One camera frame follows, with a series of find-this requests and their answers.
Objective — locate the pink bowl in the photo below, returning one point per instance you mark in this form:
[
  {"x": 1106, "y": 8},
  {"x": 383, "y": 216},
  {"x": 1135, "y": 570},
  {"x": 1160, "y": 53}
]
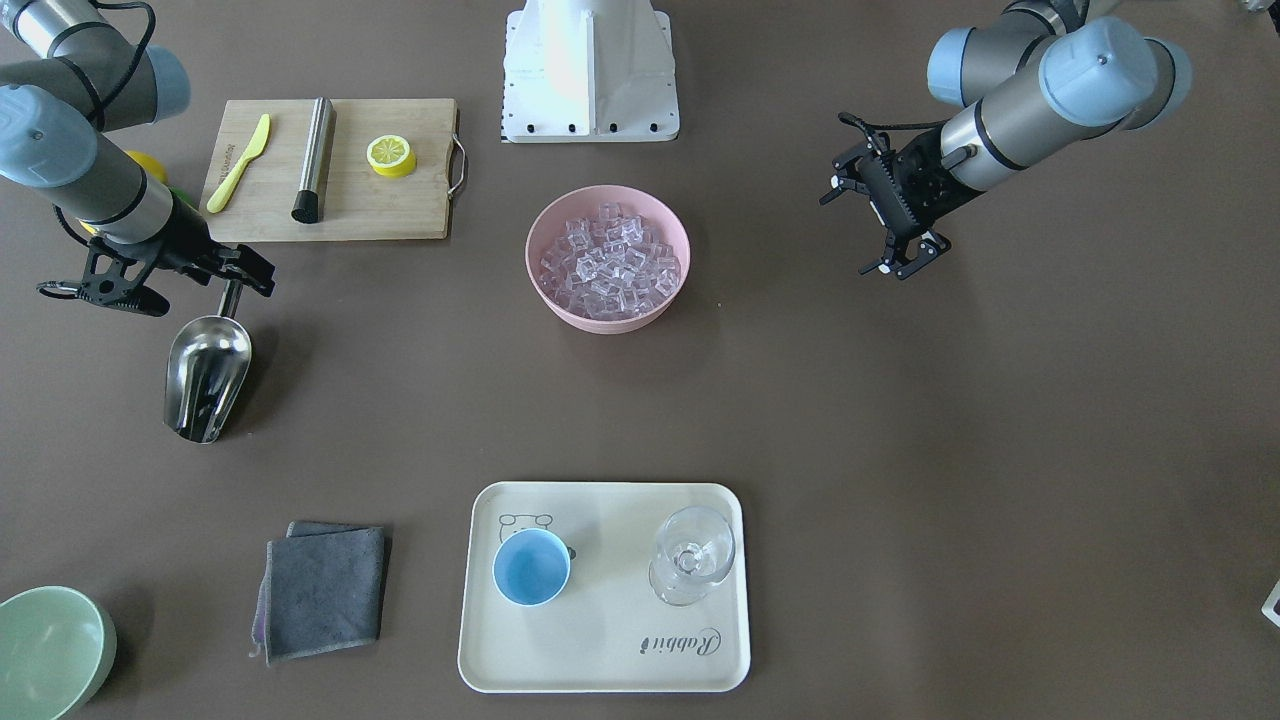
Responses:
[{"x": 581, "y": 203}]

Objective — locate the clear wine glass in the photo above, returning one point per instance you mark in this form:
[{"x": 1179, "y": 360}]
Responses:
[{"x": 693, "y": 553}]

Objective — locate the yellow plastic knife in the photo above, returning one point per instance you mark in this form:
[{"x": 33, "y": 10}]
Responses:
[{"x": 222, "y": 194}]

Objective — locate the light blue cup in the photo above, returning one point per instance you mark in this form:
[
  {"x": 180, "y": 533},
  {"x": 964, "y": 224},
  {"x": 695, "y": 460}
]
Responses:
[{"x": 531, "y": 567}]

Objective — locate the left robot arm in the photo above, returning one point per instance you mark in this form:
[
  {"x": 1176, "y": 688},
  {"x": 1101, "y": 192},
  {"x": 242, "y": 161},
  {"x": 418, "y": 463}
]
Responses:
[{"x": 1046, "y": 74}]

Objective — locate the green lime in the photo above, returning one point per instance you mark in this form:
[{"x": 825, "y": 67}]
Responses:
[{"x": 183, "y": 196}]

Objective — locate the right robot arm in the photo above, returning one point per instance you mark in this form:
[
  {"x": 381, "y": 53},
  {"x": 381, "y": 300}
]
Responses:
[{"x": 56, "y": 115}]

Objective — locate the cream rabbit tray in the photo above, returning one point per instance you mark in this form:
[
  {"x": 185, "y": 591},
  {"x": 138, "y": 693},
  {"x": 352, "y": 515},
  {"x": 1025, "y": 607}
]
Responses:
[{"x": 607, "y": 631}]

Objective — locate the steel muddler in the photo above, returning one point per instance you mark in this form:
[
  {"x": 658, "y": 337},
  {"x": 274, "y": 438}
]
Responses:
[{"x": 308, "y": 201}]

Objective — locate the clear ice cubes pile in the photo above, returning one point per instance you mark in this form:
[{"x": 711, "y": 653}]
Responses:
[{"x": 612, "y": 266}]

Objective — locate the yellow lemon far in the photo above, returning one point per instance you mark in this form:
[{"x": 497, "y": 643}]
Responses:
[{"x": 150, "y": 164}]

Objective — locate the half lemon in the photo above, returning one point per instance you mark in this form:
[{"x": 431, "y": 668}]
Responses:
[{"x": 391, "y": 156}]

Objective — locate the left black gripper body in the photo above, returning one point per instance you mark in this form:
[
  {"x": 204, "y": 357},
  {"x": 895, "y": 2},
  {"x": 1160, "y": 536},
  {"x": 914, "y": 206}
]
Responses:
[{"x": 926, "y": 160}]

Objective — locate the grey folded cloth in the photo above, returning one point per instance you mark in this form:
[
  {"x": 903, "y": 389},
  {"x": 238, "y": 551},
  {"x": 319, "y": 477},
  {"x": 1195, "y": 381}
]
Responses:
[{"x": 322, "y": 590}]

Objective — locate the green bowl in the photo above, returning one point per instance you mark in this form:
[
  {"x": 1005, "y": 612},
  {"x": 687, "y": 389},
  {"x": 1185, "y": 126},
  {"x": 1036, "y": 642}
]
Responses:
[{"x": 57, "y": 647}]

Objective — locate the wooden cutting board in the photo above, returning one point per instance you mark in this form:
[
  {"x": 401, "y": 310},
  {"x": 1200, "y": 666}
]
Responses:
[{"x": 358, "y": 204}]

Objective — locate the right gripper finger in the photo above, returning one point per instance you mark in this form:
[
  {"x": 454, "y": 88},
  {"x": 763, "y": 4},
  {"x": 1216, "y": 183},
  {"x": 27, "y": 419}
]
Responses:
[{"x": 245, "y": 265}]

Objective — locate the steel ice scoop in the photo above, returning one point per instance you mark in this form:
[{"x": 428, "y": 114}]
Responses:
[{"x": 208, "y": 361}]

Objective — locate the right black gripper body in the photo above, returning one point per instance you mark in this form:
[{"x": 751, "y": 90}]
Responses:
[{"x": 183, "y": 243}]

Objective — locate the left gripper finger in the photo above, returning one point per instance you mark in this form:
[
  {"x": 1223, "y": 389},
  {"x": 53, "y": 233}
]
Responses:
[
  {"x": 855, "y": 170},
  {"x": 903, "y": 256}
]

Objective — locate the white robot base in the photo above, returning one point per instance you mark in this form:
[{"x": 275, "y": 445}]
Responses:
[{"x": 589, "y": 72}]

